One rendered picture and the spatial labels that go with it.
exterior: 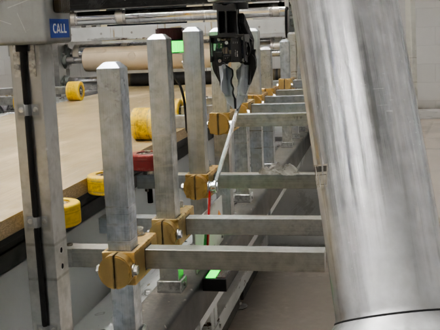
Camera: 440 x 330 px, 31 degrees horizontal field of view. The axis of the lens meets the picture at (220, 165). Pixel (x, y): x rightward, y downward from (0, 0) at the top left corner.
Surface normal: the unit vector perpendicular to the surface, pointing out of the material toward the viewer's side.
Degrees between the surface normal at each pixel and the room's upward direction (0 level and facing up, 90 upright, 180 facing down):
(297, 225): 90
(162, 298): 0
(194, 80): 90
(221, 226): 90
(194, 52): 90
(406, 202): 64
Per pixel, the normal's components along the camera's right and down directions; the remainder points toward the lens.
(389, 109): 0.26, -0.30
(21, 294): 0.98, 0.00
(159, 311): -0.04, -0.99
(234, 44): -0.20, 0.17
